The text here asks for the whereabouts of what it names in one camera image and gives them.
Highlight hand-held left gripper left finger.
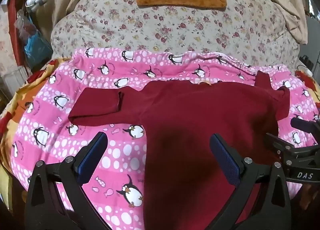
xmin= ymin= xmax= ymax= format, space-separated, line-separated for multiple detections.
xmin=25 ymin=132 xmax=118 ymax=230

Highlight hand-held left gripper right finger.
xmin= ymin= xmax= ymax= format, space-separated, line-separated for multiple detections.
xmin=205 ymin=133 xmax=292 ymax=230

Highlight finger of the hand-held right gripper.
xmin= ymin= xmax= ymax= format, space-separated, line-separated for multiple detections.
xmin=291 ymin=117 xmax=320 ymax=141
xmin=266 ymin=132 xmax=297 ymax=157

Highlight dark red sweater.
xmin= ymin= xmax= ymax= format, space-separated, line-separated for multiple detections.
xmin=68 ymin=71 xmax=290 ymax=230

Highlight pink penguin print blanket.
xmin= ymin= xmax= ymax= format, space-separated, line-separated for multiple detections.
xmin=10 ymin=47 xmax=320 ymax=230

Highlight small black device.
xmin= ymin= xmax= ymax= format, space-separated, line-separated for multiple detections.
xmin=299 ymin=55 xmax=311 ymax=68

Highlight yellow orange printed sheet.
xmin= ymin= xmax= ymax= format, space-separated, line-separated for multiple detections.
xmin=0 ymin=56 xmax=320 ymax=220

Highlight window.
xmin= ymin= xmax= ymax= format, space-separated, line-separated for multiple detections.
xmin=306 ymin=0 xmax=320 ymax=23

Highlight blue plastic bag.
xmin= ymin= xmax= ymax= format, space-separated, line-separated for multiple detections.
xmin=24 ymin=30 xmax=53 ymax=58

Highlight floral quilt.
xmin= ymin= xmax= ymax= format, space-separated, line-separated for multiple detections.
xmin=50 ymin=0 xmax=300 ymax=68

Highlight clear plastic bag red contents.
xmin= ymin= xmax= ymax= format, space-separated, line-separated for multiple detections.
xmin=14 ymin=10 xmax=38 ymax=43

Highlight red hanging cloth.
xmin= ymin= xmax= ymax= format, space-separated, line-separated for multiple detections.
xmin=7 ymin=0 xmax=26 ymax=63

